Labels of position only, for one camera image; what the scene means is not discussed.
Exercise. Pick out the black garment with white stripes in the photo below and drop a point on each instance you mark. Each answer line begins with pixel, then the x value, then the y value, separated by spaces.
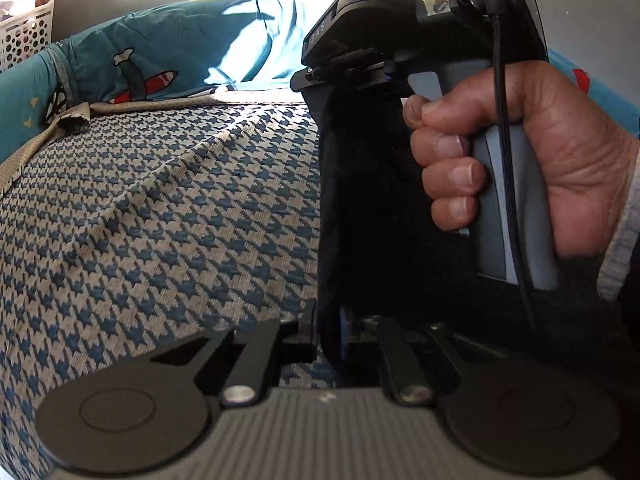
pixel 380 253

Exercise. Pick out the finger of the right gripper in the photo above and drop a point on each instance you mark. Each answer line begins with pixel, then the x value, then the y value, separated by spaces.
pixel 337 76

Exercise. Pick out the white perforated laundry basket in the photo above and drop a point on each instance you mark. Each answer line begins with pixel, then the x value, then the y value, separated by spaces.
pixel 26 29

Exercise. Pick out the blue airplane print pillow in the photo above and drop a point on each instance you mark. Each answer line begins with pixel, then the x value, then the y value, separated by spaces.
pixel 168 52
pixel 618 108

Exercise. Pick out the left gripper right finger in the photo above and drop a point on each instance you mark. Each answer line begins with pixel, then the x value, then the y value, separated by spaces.
pixel 511 414

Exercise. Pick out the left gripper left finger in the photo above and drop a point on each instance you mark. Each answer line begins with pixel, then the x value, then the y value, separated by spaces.
pixel 141 414

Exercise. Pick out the houndstooth blue beige mattress cover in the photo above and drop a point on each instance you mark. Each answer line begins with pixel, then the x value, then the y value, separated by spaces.
pixel 138 229

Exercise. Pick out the person's right hand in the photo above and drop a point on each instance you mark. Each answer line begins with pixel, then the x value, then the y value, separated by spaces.
pixel 586 158

